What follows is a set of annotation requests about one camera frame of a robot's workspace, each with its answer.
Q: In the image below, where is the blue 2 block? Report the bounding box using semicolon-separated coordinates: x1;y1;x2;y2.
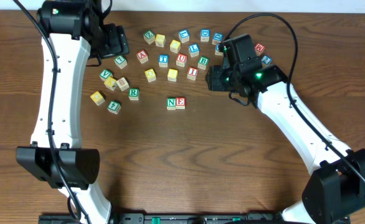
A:
261;55;272;66

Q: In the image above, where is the red I block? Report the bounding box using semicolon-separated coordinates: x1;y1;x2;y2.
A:
187;67;199;80

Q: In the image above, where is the green 7 block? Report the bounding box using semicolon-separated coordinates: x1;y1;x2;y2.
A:
114;55;128;69

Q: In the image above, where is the blue L block middle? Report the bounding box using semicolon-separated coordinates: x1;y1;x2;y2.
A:
189;44;200;57

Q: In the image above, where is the right black cable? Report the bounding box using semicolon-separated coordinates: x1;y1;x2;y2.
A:
222;12;365;224

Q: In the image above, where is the red M block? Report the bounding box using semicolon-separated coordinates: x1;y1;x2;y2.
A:
254;43;265;56

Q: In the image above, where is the blue l block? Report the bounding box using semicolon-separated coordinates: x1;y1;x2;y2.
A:
178;29;190;43
189;44;200;57

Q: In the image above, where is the blue L block top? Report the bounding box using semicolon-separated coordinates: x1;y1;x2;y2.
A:
178;29;190;43

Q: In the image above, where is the yellow O block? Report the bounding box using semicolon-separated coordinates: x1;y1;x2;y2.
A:
145;68;156;83

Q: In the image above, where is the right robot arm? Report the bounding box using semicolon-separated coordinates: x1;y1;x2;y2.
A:
206;65;365;223

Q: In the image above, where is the yellow block top row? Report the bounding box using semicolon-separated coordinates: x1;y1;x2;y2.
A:
155;34;166;47

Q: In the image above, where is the yellow K block left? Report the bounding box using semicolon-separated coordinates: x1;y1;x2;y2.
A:
104;77;118;91

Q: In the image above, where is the red E block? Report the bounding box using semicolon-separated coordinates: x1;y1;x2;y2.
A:
176;97;186;110

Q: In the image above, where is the plain pineapple block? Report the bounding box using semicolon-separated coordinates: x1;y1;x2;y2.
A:
116;77;130;91

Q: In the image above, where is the red U block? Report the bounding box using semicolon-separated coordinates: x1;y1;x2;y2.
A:
176;54;187;67

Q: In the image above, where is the blue T block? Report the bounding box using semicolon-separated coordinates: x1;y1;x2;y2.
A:
158;54;169;67

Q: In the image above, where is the blue d block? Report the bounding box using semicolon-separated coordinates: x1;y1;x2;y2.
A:
200;29;211;42
212;32;223;45

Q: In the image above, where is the blue D block right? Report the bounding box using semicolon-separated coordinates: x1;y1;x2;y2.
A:
212;32;223;45

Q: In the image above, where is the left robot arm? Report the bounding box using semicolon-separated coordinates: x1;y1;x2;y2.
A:
16;0;129;223

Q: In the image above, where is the blue 5 block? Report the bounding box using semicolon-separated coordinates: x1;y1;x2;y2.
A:
215;44;224;56

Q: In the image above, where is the yellow Q block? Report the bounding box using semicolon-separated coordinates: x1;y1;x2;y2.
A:
169;40;181;54

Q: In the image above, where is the green N block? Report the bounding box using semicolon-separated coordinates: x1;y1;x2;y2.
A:
166;98;176;110

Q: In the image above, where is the green Z block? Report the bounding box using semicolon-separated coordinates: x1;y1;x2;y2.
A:
143;30;156;45

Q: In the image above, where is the green R block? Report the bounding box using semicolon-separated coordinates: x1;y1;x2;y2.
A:
128;88;140;101

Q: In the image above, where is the yellow G block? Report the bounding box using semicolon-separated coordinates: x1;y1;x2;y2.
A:
90;91;106;106

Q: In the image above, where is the green 4 block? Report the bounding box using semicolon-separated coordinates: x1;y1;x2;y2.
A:
107;101;121;114

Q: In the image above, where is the red A block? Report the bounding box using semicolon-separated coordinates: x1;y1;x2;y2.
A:
136;50;149;64

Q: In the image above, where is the yellow block centre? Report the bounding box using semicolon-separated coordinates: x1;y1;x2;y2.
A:
167;68;178;82

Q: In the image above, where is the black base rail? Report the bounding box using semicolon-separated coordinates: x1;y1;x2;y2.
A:
38;212;295;224

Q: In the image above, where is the blue D block left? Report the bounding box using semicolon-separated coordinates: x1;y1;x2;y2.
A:
200;29;211;42

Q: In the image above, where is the green V block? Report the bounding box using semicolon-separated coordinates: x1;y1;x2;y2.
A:
99;69;113;82

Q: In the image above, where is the green B block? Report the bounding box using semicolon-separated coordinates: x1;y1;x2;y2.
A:
197;56;209;70

